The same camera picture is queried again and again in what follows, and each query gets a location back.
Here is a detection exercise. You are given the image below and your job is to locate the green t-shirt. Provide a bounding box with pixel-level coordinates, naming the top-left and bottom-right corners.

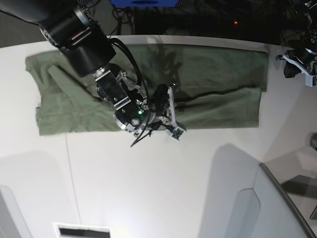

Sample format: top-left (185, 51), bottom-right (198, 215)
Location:
top-left (25, 44), bottom-right (269, 136)

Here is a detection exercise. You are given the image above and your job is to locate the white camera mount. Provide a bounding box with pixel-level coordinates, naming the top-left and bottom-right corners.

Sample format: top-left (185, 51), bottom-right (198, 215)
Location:
top-left (133, 83), bottom-right (188, 141)
top-left (275, 51), bottom-right (317, 87)

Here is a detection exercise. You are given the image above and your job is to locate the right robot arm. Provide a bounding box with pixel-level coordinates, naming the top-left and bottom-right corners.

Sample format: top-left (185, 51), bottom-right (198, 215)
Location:
top-left (0, 0), bottom-right (169, 134)

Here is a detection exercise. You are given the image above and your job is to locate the blue box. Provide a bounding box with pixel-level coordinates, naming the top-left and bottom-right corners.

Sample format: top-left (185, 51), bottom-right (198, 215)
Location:
top-left (110, 0), bottom-right (178, 7)

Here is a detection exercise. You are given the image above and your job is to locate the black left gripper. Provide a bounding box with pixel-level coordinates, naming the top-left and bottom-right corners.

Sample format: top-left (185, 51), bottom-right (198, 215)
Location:
top-left (284, 47), bottom-right (317, 78)

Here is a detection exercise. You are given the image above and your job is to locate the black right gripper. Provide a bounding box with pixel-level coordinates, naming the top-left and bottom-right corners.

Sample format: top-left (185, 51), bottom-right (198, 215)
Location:
top-left (149, 84), bottom-right (171, 124)

